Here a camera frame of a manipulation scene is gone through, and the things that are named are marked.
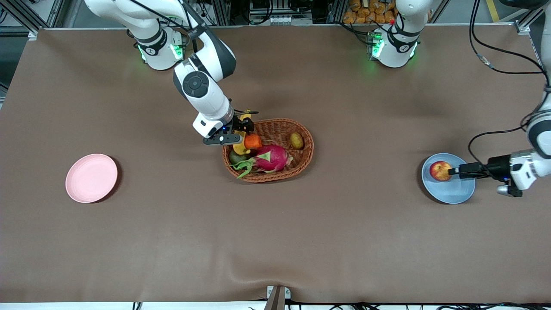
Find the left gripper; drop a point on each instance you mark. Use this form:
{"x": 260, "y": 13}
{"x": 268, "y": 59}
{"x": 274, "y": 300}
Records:
{"x": 496, "y": 166}

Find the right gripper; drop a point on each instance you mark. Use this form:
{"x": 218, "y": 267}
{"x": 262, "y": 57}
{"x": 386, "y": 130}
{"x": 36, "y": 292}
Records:
{"x": 239, "y": 125}

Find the yellow banana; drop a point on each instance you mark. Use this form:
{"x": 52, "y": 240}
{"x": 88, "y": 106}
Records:
{"x": 239, "y": 150}

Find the red yellow apple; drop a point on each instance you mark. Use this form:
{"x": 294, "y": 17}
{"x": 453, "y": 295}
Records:
{"x": 440, "y": 171}

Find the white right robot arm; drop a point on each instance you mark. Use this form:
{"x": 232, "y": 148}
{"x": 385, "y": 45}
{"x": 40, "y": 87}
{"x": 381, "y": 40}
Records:
{"x": 206, "y": 94}

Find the orange fruit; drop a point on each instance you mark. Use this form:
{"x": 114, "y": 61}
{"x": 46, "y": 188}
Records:
{"x": 254, "y": 142}

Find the green avocado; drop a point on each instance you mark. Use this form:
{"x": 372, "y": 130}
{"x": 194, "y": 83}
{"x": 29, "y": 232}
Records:
{"x": 236, "y": 157}

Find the brown wicker basket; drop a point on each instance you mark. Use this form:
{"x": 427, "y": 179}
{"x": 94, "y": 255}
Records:
{"x": 279, "y": 125}

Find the pink dragon fruit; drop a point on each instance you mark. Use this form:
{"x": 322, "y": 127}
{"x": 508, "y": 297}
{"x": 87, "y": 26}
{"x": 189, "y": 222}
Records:
{"x": 271, "y": 158}

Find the blue plate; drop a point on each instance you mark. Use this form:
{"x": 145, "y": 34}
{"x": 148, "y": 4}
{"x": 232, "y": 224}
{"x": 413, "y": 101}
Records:
{"x": 456, "y": 191}

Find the brown green kiwi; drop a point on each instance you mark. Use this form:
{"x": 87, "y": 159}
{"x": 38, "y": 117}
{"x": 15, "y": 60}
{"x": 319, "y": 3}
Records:
{"x": 296, "y": 140}

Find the white power strip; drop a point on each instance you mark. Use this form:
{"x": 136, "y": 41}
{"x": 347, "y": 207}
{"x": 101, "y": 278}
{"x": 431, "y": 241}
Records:
{"x": 205, "y": 18}

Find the brown table cloth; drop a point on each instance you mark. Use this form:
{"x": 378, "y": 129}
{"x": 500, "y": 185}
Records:
{"x": 275, "y": 241}

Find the pink plate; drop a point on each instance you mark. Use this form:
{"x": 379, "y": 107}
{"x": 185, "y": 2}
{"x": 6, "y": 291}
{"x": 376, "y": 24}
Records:
{"x": 91, "y": 178}

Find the bag of orange items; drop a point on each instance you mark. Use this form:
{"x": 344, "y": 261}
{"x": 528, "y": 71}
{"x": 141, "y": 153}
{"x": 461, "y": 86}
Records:
{"x": 366, "y": 13}

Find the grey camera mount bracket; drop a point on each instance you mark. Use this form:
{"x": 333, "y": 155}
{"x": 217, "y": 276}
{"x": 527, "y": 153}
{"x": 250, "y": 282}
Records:
{"x": 277, "y": 297}

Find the silver aluminium frame post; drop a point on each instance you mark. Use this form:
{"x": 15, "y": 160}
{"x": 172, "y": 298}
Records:
{"x": 43, "y": 15}

